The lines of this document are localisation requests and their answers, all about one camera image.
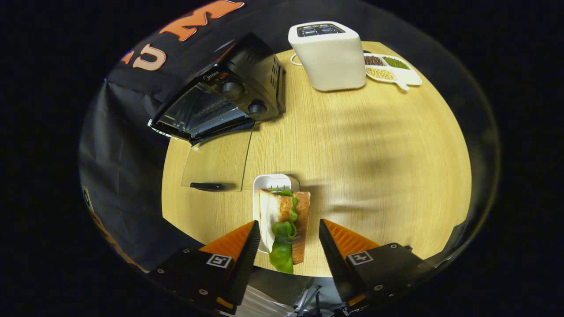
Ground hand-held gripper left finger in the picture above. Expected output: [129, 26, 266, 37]
[148, 220, 261, 311]

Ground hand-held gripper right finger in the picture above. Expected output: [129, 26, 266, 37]
[319, 219, 434, 307]

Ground lettuce toast sandwich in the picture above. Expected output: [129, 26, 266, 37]
[259, 188, 311, 274]

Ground black toaster oven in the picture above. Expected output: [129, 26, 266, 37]
[148, 32, 287, 192]

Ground white bread toaster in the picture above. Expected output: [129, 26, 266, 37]
[288, 21, 367, 92]

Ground white rectangular plate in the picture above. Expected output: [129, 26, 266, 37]
[252, 174, 300, 254]

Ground black backdrop cloth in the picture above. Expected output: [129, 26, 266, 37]
[78, 0, 397, 276]

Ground yellow soybeans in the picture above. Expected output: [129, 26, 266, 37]
[367, 67, 396, 81]

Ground white divided dish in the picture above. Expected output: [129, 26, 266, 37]
[364, 53, 423, 91]

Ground green mung beans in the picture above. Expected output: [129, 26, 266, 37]
[383, 56, 410, 70]

